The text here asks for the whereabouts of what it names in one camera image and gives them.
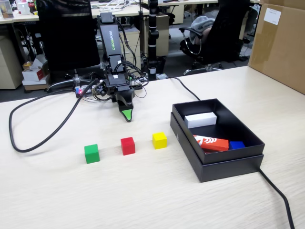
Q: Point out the white rectangular block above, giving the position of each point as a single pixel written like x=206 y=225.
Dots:
x=200 y=120

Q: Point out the black office chair chrome arms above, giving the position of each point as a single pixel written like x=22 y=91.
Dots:
x=226 y=35

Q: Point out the red wooden cube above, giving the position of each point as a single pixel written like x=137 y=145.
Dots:
x=128 y=146

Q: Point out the orange box with white print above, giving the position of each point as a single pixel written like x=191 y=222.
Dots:
x=214 y=144

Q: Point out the yellow wooden cube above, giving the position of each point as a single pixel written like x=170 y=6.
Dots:
x=159 y=140

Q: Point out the large brown cardboard box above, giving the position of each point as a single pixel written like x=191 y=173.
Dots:
x=278 y=47

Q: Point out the green wooden cube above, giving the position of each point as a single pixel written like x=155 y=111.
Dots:
x=92 y=155

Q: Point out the black vertical pole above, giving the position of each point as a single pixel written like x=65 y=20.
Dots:
x=152 y=23

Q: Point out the cola bottle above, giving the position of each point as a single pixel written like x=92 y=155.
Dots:
x=31 y=7

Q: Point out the black mesh office chair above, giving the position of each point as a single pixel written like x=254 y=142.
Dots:
x=66 y=35

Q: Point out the black open box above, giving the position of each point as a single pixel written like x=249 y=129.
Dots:
x=233 y=169

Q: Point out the controller board with red light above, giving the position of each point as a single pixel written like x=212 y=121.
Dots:
x=79 y=91

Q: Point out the white and red carton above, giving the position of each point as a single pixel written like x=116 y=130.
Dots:
x=33 y=75

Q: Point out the grey cloth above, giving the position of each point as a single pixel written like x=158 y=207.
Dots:
x=202 y=23

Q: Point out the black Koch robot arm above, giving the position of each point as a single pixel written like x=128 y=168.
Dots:
x=110 y=35

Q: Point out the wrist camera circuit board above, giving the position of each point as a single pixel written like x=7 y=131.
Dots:
x=98 y=88

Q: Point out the beige office desk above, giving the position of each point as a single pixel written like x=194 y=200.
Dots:
x=131 y=13
x=23 y=18

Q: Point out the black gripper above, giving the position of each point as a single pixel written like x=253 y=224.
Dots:
x=112 y=88

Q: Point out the standing picture card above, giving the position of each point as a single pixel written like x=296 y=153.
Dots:
x=6 y=9

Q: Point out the blue wooden cube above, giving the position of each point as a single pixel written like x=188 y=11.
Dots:
x=237 y=145

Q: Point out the black cardboard box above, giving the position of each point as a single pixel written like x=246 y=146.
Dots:
x=233 y=154

